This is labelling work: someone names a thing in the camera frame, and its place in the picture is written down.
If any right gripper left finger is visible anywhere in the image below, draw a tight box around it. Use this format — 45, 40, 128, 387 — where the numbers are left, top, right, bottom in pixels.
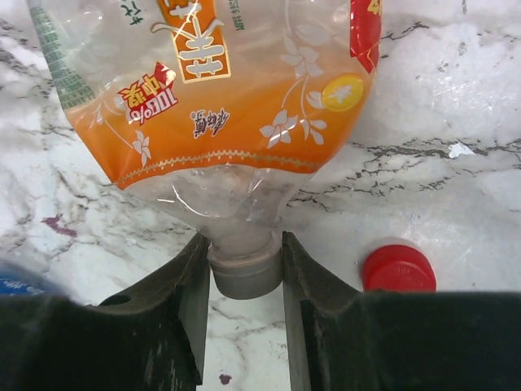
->
1, 235, 210, 390

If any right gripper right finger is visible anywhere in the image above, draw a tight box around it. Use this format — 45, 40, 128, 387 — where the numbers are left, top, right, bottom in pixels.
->
282, 232, 520, 390

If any orange plastic jar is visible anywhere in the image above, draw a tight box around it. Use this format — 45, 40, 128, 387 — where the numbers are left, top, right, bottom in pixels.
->
28, 1, 383, 258

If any red bottle cap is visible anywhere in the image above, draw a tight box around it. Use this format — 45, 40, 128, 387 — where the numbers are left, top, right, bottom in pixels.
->
360, 237, 437, 292

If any white jar cap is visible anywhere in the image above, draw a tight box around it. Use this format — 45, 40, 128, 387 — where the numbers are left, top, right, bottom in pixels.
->
208, 239, 283, 300

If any blue white bottle cap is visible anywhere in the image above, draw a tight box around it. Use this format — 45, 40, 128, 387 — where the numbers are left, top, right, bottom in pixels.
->
1, 259, 64, 297

